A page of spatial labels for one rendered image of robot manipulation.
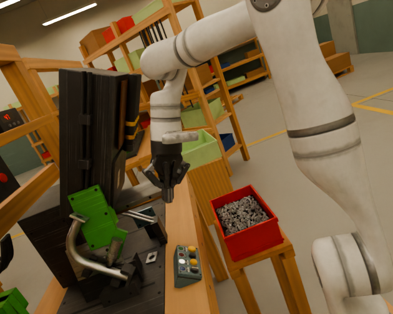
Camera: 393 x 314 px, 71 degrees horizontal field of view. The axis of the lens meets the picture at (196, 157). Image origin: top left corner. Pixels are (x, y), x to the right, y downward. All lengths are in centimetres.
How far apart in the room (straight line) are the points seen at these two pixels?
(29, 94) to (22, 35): 888
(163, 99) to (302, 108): 33
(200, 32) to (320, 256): 42
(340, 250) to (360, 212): 7
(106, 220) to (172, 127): 51
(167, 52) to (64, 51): 966
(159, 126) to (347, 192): 39
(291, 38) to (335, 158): 16
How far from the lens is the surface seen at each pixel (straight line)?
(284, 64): 40
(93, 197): 102
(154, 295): 102
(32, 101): 181
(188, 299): 95
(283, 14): 40
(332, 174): 42
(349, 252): 49
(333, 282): 49
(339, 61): 707
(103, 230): 104
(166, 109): 62
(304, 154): 42
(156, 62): 61
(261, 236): 110
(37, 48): 1048
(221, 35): 52
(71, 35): 1017
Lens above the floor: 155
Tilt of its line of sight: 19 degrees down
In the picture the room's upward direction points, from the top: 22 degrees counter-clockwise
